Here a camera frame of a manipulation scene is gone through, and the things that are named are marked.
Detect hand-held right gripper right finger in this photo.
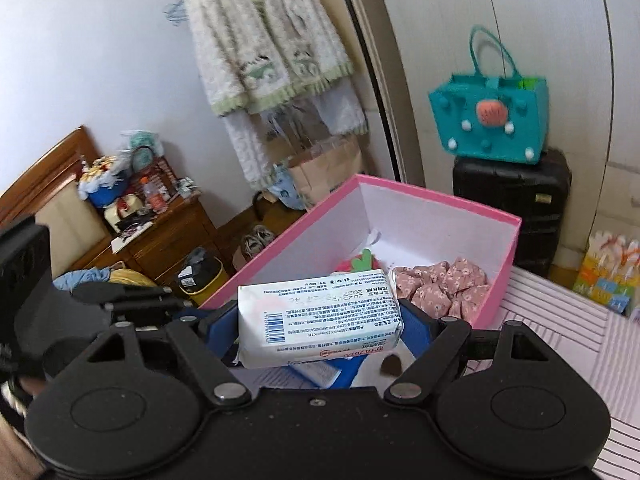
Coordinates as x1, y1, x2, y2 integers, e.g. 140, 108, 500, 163
385, 300, 559, 406

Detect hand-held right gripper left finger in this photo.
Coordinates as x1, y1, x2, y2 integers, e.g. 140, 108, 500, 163
75, 301, 253, 408

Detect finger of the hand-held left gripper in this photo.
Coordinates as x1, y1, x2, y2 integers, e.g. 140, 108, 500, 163
72, 281, 173, 307
102, 297, 190, 320

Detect floral fabric bundle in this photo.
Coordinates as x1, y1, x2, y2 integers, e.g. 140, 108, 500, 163
392, 256, 493, 323

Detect white plush cat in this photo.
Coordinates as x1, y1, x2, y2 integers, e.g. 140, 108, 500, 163
350, 342, 418, 390

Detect blue tissue pack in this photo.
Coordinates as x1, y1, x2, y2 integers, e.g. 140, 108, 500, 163
290, 357, 362, 390

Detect red strawberry plush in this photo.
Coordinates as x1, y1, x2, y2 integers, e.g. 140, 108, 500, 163
336, 249, 381, 276

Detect white tissue pack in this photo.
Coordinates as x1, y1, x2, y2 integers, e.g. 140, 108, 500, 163
234, 268, 405, 368

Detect pink cardboard box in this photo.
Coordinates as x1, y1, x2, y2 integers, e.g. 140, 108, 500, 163
197, 173, 523, 332

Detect person's left forearm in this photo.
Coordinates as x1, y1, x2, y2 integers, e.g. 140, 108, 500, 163
0, 379, 51, 467

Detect yellow cloth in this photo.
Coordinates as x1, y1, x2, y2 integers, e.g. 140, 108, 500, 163
107, 269, 159, 289

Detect light blue cloth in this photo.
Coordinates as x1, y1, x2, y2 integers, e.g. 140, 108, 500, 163
52, 267, 111, 291

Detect yellow black trash can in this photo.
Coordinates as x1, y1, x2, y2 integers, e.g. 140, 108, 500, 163
177, 247, 224, 306

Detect white red small appliance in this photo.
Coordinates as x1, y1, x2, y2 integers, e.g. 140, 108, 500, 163
105, 195, 144, 234

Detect brown wooden nightstand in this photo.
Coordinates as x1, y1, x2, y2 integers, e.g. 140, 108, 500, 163
107, 195, 221, 286

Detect wooden bed headboard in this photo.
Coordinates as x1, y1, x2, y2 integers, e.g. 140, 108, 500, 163
0, 126, 113, 278

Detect clear drink bottle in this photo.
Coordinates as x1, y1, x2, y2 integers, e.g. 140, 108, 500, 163
142, 176, 169, 214

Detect blue flower basket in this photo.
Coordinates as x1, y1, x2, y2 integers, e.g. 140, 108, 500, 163
77, 155, 131, 208

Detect teal round mirror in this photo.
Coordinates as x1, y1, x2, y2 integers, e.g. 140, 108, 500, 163
131, 146, 156, 171

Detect blue patterned bag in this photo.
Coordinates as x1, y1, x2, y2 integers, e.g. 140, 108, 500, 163
267, 162, 311, 211

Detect black suitcase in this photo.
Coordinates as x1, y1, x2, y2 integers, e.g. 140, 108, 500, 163
452, 147, 572, 278

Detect brown paper bag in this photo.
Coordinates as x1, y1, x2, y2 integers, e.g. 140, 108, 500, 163
290, 137, 363, 206

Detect colourful paper box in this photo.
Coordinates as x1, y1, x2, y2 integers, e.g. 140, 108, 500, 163
572, 230, 640, 316

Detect teal felt tote bag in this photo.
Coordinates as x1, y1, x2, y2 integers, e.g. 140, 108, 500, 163
428, 25, 551, 165

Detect black metal clothes rack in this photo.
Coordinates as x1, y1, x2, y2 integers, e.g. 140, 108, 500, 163
334, 0, 408, 181

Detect fuzzy cream green cardigan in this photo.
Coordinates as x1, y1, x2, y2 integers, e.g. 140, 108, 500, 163
181, 0, 356, 117

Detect beige wooden wardrobe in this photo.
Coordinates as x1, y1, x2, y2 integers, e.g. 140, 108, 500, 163
370, 0, 640, 281

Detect grey wire hangers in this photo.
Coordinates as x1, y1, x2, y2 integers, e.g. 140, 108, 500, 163
162, 2, 189, 27

